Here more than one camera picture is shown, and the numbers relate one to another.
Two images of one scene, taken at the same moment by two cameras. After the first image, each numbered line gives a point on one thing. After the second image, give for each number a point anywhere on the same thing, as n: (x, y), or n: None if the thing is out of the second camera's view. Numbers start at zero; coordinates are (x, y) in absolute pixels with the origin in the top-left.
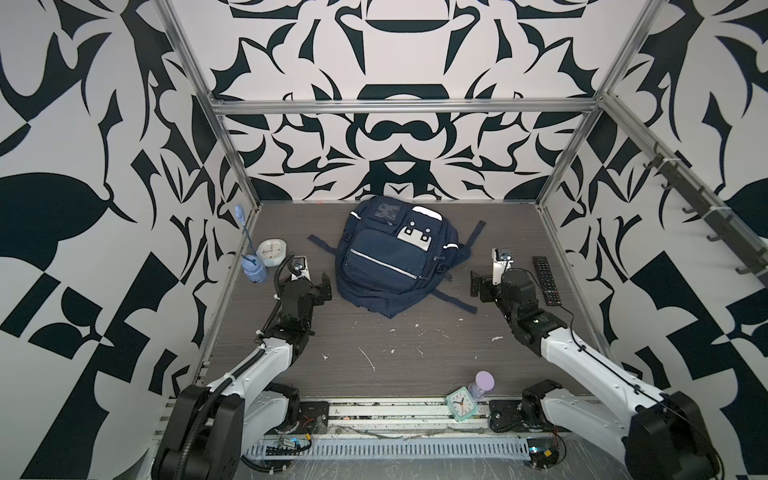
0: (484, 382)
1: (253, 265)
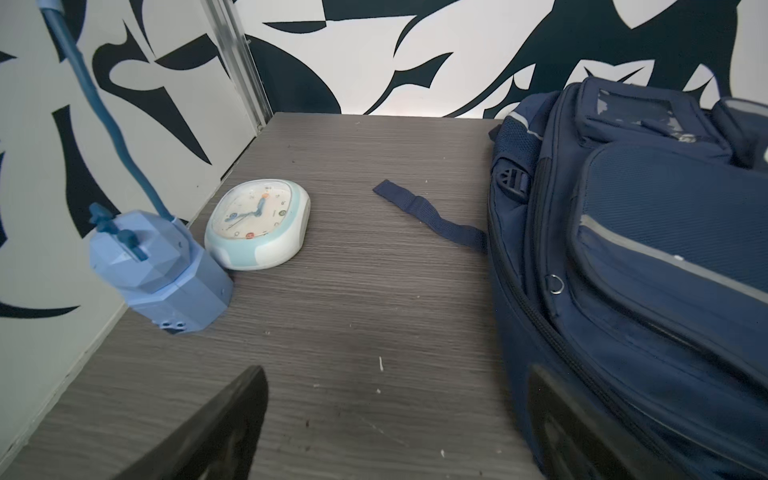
0: None
1: (153, 259)
